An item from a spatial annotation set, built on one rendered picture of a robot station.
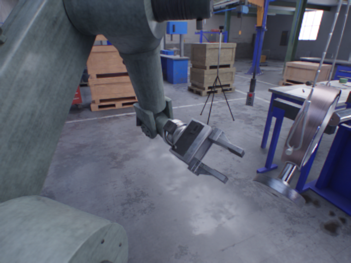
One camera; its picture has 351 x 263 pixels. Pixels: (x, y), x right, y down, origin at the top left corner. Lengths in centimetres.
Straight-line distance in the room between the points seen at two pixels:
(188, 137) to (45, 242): 76
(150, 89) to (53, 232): 75
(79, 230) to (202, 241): 142
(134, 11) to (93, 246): 58
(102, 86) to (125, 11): 398
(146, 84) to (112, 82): 359
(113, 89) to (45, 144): 395
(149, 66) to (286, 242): 167
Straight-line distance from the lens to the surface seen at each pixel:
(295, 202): 83
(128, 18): 65
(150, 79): 96
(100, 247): 45
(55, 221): 45
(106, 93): 462
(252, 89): 181
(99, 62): 453
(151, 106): 106
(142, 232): 182
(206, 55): 536
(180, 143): 100
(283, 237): 196
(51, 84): 71
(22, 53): 66
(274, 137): 237
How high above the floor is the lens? 145
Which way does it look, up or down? 26 degrees down
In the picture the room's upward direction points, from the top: straight up
